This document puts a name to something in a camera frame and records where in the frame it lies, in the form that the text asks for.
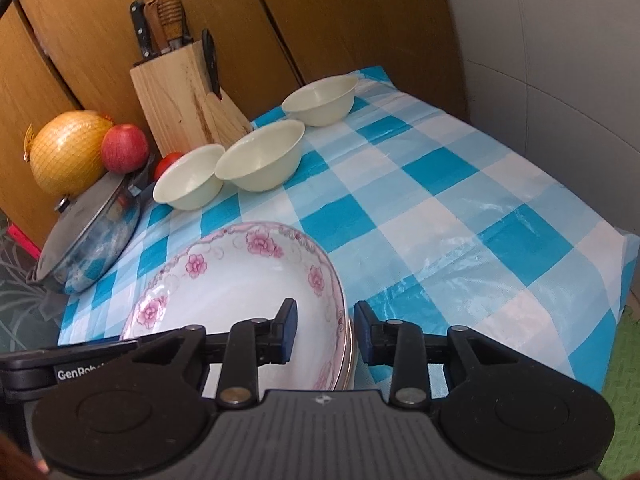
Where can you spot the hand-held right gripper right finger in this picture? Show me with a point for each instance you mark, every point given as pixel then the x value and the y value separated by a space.
pixel 362 337

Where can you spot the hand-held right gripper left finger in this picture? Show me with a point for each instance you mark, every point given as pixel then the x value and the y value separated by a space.
pixel 289 336

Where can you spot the white plate with pink flower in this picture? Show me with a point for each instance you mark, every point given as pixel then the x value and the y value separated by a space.
pixel 353 355

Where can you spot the gold rim flower plate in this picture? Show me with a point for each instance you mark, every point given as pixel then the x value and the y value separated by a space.
pixel 348 360

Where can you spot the pink flower border plate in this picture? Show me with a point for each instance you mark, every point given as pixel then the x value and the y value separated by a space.
pixel 235 285

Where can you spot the cream plastic bowl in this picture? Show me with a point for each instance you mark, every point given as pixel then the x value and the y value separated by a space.
pixel 187 180
pixel 260 155
pixel 320 97

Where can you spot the red board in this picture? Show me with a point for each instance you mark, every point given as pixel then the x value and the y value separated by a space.
pixel 25 239

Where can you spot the steel cooking pot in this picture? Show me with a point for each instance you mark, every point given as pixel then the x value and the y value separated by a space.
pixel 105 245

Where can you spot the glass pot lid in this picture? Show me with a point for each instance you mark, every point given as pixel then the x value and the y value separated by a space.
pixel 82 230

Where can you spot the blue checked tablecloth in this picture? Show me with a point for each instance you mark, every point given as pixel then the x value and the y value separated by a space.
pixel 450 200

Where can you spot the red tomato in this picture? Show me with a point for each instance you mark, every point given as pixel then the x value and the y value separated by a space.
pixel 167 164

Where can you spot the pomelo in yellow net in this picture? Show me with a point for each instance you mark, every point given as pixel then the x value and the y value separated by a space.
pixel 67 152

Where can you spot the red apple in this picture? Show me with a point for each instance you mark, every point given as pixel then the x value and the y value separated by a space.
pixel 125 147

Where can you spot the wooden knife block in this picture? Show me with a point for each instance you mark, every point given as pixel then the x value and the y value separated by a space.
pixel 180 105

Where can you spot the green foam floor mat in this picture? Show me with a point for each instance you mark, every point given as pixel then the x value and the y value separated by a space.
pixel 622 410

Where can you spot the wooden cabinet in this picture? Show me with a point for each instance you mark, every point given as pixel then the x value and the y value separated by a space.
pixel 250 20

